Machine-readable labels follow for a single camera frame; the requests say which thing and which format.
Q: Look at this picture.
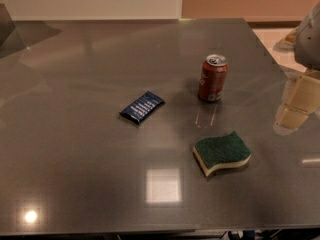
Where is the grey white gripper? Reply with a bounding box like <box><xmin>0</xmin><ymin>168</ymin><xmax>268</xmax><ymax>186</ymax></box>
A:
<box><xmin>274</xmin><ymin>2</ymin><xmax>320</xmax><ymax>129</ymax></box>

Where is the red coke can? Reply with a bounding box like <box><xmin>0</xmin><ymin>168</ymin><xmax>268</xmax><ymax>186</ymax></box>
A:
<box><xmin>198</xmin><ymin>54</ymin><xmax>228</xmax><ymax>102</ymax></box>

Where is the green yellow sponge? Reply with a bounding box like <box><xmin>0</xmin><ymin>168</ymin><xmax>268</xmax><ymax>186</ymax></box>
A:
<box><xmin>193</xmin><ymin>131</ymin><xmax>251</xmax><ymax>177</ymax></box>

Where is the blue snack packet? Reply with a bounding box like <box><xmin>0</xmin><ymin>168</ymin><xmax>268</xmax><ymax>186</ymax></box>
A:
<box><xmin>120</xmin><ymin>91</ymin><xmax>165</xmax><ymax>125</ymax></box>

